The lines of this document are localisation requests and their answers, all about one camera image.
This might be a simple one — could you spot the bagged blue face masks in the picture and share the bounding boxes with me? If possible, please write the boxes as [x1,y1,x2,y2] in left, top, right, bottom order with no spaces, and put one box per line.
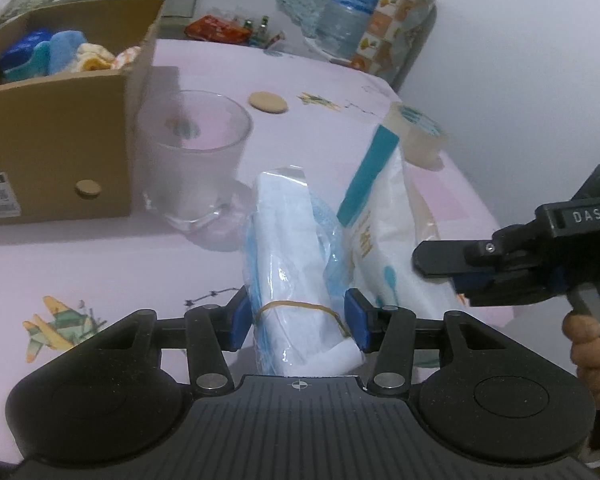
[242,166,365,377]

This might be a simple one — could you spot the white tissue pack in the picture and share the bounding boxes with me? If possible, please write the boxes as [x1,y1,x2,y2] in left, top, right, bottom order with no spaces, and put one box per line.
[337,126,466,320]

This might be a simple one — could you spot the orange white striped towel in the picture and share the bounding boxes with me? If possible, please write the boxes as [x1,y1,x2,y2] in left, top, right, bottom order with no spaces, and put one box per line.
[111,46,142,70]

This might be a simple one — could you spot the yellow cream cloth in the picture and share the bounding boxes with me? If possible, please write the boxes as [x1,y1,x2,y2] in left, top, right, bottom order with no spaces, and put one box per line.
[72,42,116,73]

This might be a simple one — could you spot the light blue towel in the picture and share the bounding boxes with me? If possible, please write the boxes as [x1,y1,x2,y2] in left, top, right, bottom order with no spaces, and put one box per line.
[2,30,89,84]

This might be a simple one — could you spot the blue pack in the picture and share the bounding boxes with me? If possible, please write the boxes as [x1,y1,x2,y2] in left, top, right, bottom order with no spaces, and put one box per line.
[0,29,52,82]

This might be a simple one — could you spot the person's right hand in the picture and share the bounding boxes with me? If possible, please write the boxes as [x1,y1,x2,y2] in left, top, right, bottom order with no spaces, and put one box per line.
[562,313,600,408]

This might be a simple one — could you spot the clear packing tape roll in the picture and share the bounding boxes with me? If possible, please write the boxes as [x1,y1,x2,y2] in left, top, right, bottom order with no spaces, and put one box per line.
[382,102,449,170]

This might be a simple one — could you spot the frosted glass cup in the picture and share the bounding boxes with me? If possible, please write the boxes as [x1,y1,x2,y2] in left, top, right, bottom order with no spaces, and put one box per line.
[136,90,253,234]

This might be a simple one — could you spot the brown cardboard box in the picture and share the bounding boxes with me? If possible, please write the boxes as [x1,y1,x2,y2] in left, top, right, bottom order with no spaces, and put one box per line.
[0,0,163,225]

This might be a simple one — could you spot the patterned covered stand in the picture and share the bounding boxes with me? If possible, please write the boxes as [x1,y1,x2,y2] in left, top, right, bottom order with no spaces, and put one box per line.
[350,0,436,84]

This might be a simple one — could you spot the red snack bag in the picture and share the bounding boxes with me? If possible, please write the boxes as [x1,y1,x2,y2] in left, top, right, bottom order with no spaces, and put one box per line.
[184,14,251,44]

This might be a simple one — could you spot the large water bottle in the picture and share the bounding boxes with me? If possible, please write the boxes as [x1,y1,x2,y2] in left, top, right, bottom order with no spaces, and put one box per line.
[315,0,379,58]

